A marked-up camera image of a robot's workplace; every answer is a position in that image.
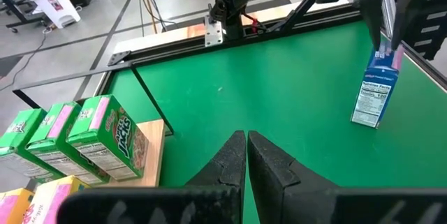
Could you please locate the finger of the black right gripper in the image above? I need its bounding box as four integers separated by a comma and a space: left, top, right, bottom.
390, 0, 420, 52
358, 0, 386, 52

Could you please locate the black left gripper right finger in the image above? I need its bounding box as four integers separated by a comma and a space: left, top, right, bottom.
247, 130, 447, 224

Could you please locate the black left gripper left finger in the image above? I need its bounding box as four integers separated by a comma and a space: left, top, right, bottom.
57, 130, 247, 224

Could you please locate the blue Frosted Flakes cereal box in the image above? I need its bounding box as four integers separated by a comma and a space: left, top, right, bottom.
350, 40, 405, 130

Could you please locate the green Apple Jacks cereal box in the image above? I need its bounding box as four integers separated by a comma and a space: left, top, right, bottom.
65, 94, 150, 182
26, 100, 112, 186
0, 107, 66, 185

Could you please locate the yellow Pops cereal box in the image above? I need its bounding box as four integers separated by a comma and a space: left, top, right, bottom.
0, 187, 36, 224
21, 174, 92, 224

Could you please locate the black stand leg beam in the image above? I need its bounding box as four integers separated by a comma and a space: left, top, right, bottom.
268, 0, 342, 33

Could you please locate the green table mat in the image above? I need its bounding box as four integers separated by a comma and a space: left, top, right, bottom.
104, 20, 447, 224

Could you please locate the black rolling cart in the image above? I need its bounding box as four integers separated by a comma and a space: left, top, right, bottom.
0, 0, 46, 33

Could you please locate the wooden shelf with black frame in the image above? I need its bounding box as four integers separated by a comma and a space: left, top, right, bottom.
12, 62, 175, 188

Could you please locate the red cable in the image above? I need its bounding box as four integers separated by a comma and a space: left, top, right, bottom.
244, 13, 266, 35

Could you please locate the black metal table frame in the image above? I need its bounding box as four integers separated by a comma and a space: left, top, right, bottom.
94, 0, 447, 92

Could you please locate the silver mounting bracket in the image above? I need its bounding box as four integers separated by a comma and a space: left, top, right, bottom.
204, 14, 224, 47

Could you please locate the orange cable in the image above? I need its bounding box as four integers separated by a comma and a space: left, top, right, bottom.
142, 0, 160, 35

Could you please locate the black floor cable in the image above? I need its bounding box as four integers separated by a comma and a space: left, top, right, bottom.
0, 30, 48, 92

